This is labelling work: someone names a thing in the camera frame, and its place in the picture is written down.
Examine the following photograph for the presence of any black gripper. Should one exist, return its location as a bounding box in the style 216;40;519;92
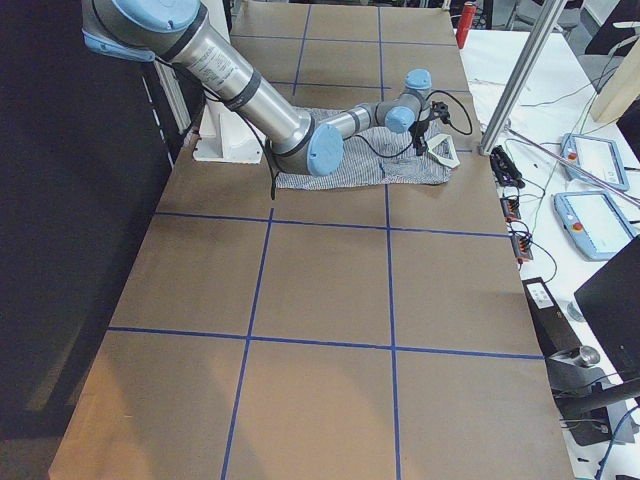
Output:
409;118;429;156

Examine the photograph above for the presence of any blue white striped polo shirt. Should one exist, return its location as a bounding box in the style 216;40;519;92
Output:
275;126;453;190

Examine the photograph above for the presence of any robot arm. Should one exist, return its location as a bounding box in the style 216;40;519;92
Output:
82;0;432;177

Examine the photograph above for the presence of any black clamp tool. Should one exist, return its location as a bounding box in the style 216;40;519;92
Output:
489;145;526;189

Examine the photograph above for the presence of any metal rod with green tip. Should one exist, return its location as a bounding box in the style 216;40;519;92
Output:
506;127;640;208

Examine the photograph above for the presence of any orange black terminal block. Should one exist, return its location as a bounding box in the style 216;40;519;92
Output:
500;196;533;265

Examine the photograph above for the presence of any red fire extinguisher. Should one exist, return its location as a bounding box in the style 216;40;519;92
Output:
456;1;477;50

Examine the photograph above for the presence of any upper blue teach pendant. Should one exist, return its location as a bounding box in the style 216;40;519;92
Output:
561;133;629;191

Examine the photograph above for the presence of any blue teach pendant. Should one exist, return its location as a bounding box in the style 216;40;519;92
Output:
561;133;629;191
553;190;636;261

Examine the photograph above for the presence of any lower blue teach pendant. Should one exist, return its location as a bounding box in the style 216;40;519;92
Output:
553;190;636;261

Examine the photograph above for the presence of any black box with label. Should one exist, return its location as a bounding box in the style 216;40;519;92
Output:
522;277;582;357

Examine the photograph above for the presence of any black monitor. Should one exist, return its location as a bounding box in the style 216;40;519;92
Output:
574;238;640;380

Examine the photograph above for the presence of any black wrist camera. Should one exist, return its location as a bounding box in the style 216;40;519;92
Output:
429;101;451;125

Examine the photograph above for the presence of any aluminium frame post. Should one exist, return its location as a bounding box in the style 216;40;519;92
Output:
478;0;567;156

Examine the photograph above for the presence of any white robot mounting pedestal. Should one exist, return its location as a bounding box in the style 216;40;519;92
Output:
193;100;262;164

